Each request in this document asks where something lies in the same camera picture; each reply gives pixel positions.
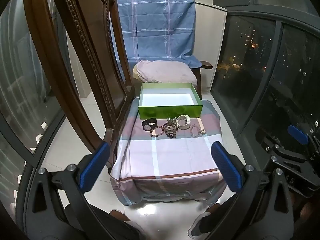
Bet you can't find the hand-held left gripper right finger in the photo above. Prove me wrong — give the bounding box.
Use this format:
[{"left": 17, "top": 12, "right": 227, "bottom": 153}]
[{"left": 207, "top": 141, "right": 298, "bottom": 240}]

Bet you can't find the carved wooden chair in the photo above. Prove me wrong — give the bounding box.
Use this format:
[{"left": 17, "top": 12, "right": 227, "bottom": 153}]
[{"left": 22, "top": 0, "right": 137, "bottom": 174}]

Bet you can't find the pale bead bracelet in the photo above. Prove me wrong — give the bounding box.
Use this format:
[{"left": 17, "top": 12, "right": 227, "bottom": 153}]
[{"left": 189, "top": 124, "right": 207, "bottom": 137}]

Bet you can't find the glass sliding door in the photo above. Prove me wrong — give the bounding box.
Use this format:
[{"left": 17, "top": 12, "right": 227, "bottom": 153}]
[{"left": 0, "top": 0, "right": 66, "bottom": 170}]

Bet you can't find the pink plaid cloth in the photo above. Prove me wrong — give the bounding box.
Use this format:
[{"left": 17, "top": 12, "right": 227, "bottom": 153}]
[{"left": 109, "top": 99, "right": 227, "bottom": 207}]

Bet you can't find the pink cushion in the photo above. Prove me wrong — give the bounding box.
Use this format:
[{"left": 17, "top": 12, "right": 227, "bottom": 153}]
[{"left": 132, "top": 60, "right": 198, "bottom": 84}]

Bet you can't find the person's leg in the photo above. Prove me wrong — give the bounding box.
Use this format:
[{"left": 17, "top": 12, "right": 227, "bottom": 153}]
[
  {"left": 200, "top": 203, "right": 227, "bottom": 232},
  {"left": 85, "top": 204, "right": 143, "bottom": 240}
]

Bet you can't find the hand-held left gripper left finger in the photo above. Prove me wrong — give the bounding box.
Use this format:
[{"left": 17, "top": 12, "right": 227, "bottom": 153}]
[{"left": 18, "top": 141, "right": 111, "bottom": 240}]

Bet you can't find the person's left leg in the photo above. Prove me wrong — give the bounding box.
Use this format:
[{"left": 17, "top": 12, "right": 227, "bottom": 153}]
[{"left": 85, "top": 204, "right": 143, "bottom": 240}]

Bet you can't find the black wrist watch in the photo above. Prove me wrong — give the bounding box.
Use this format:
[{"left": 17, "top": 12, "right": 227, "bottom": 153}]
[{"left": 141, "top": 118, "right": 158, "bottom": 132}]

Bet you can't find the person's right hand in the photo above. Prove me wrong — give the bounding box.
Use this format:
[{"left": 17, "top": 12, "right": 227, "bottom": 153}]
[{"left": 299, "top": 200, "right": 320, "bottom": 229}]

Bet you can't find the person's right leg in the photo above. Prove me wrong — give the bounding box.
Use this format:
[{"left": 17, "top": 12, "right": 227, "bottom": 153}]
[{"left": 200, "top": 203, "right": 227, "bottom": 232}]

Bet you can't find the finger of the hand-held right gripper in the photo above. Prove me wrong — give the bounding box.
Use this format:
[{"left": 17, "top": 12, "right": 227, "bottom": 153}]
[
  {"left": 255, "top": 128, "right": 304, "bottom": 162},
  {"left": 287, "top": 124, "right": 309, "bottom": 145}
]

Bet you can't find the blue plaid cloth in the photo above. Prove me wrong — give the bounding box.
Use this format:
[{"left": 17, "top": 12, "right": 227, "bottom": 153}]
[{"left": 110, "top": 0, "right": 202, "bottom": 68}]

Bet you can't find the grey shoe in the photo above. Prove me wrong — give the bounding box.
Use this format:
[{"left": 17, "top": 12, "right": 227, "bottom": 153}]
[{"left": 189, "top": 211, "right": 213, "bottom": 238}]

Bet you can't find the white wrist watch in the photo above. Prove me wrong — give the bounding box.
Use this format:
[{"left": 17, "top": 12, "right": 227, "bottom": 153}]
[{"left": 176, "top": 114, "right": 192, "bottom": 131}]

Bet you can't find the dark window frame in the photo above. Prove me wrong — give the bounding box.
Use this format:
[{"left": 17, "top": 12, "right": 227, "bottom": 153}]
[{"left": 212, "top": 0, "right": 320, "bottom": 140}]

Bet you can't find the dark wooden armchair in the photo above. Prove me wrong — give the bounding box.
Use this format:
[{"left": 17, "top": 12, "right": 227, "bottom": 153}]
[{"left": 190, "top": 60, "right": 213, "bottom": 98}]

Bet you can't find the green cardboard box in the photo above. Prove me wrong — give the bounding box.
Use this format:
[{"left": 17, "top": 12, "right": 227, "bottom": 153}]
[{"left": 138, "top": 82, "right": 203, "bottom": 120}]

